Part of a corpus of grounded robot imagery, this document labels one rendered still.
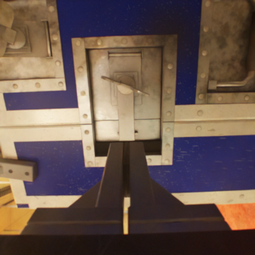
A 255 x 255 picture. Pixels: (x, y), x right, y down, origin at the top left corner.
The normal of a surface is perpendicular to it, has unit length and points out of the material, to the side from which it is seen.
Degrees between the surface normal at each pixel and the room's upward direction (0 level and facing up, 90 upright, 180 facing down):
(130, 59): 90
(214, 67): 90
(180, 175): 90
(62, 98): 90
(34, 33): 115
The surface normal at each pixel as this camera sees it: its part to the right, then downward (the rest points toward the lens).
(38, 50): 0.42, 0.25
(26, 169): 0.00, 0.30
